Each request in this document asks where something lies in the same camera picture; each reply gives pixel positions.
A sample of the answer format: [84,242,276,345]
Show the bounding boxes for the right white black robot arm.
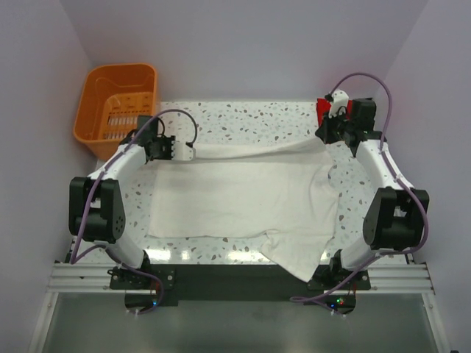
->
[315,90,430,289]

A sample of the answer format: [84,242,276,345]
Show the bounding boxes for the red folded t shirt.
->
[316,98,353,126]

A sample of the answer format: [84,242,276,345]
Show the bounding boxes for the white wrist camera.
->
[325,90,350,118]
[171,141,195,161]

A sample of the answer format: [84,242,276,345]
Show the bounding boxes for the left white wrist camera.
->
[171,141,195,161]

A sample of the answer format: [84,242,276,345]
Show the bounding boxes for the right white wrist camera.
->
[325,90,350,118]

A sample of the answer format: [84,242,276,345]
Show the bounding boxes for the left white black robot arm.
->
[68,109,185,288]

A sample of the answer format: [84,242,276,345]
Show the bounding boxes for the white t shirt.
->
[148,138,339,282]

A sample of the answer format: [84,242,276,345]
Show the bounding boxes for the orange plastic basket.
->
[74,63,160,161]

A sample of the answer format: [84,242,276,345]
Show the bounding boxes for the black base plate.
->
[108,265,372,314]

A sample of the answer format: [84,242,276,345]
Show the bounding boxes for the aluminium rail frame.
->
[29,240,452,352]

